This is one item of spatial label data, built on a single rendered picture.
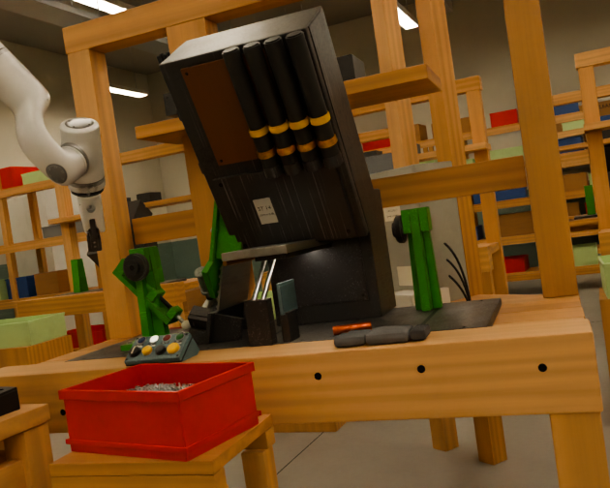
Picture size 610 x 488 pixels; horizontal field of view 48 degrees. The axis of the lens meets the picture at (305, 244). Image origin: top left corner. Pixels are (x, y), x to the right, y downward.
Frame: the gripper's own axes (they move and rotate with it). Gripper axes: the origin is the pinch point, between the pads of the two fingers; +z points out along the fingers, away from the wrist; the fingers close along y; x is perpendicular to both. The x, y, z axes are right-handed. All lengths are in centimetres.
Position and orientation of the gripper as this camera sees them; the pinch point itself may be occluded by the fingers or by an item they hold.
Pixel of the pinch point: (94, 242)
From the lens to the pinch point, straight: 176.3
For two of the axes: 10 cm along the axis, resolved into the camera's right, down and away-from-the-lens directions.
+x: -9.4, 1.4, -3.2
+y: -3.5, -5.3, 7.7
